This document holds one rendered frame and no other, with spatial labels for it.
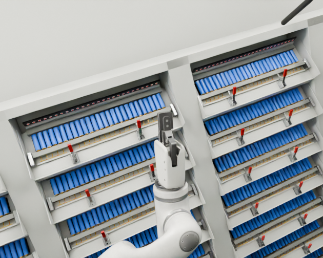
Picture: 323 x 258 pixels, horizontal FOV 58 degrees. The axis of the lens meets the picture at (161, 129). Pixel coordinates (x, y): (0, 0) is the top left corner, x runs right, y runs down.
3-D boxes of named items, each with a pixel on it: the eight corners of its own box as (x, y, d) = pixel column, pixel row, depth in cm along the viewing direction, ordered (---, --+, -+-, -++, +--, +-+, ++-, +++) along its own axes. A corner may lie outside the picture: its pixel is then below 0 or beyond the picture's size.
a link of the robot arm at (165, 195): (180, 184, 77) (180, 173, 76) (193, 197, 68) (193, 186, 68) (149, 190, 74) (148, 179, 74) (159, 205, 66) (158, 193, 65)
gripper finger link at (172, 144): (174, 172, 68) (167, 152, 71) (180, 154, 61) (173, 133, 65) (169, 173, 67) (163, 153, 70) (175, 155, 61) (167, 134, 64)
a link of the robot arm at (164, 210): (160, 207, 65) (150, 191, 74) (164, 258, 68) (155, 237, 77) (195, 199, 67) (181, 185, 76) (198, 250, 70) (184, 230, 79)
